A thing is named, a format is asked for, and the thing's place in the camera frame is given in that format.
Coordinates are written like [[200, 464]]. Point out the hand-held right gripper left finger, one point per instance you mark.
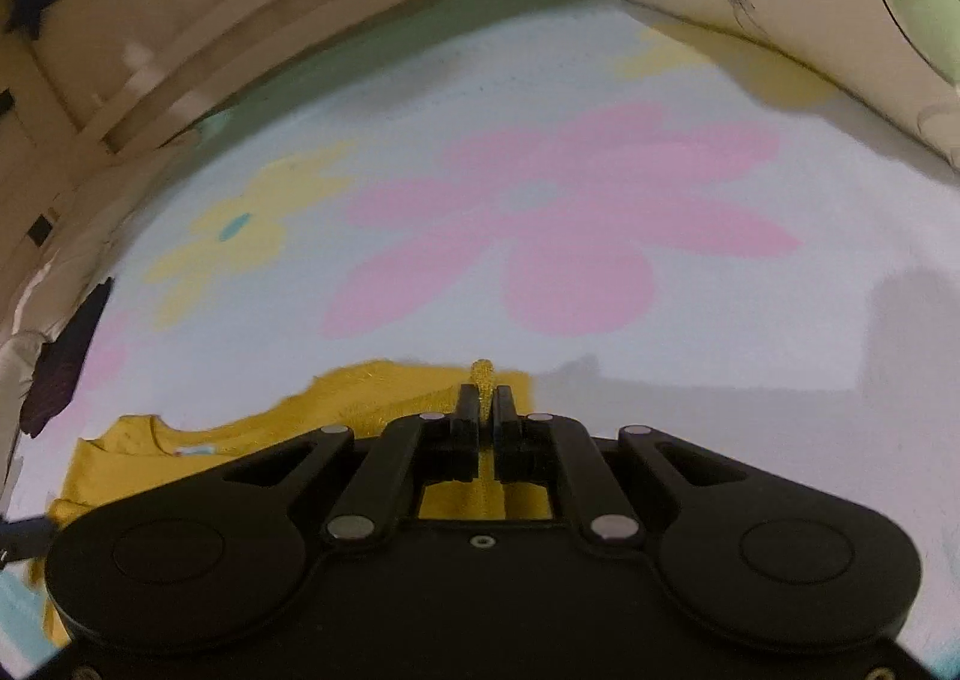
[[466, 425]]

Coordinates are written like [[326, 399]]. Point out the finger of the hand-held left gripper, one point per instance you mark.
[[26, 537]]

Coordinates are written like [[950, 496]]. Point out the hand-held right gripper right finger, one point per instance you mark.
[[504, 429]]

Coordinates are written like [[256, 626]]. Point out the mustard yellow sweater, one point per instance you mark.
[[360, 410]]

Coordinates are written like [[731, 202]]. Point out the floral bed sheet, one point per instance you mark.
[[675, 387]]

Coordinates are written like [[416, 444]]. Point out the dark purple folded cloth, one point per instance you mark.
[[64, 365]]

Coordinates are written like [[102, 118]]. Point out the dark blue star sticker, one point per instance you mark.
[[34, 1]]

